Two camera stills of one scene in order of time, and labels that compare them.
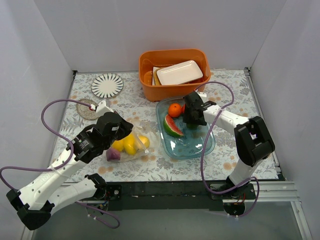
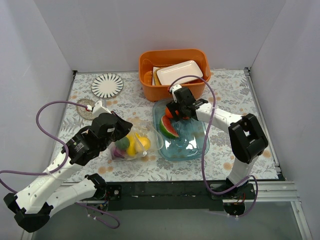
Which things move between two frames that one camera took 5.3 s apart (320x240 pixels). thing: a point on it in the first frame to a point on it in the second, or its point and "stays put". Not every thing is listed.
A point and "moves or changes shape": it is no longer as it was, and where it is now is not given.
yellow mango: x=128 y=144 stays put
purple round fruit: x=112 y=154 moves or changes shape
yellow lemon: x=145 y=140 stays put
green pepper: x=192 y=126 to x=123 y=143
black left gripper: x=122 y=128 stays put
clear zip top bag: x=141 y=141 stays put
